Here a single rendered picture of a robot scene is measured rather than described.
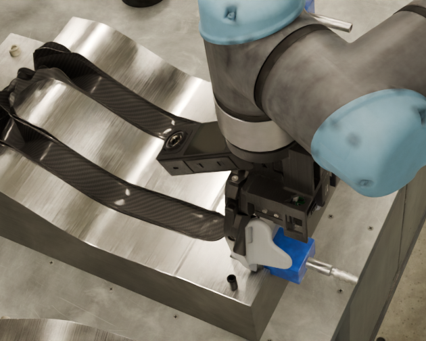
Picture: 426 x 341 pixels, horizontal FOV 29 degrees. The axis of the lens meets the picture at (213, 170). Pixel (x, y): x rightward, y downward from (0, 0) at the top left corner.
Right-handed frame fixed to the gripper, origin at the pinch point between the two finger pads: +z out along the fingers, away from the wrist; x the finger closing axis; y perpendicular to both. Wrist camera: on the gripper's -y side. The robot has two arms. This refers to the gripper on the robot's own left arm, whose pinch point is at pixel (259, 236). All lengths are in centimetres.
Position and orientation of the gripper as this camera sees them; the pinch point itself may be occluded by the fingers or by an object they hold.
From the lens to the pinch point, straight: 87.1
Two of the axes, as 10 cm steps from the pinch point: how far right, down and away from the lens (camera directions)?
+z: 1.2, 5.9, 8.0
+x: 4.5, -7.5, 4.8
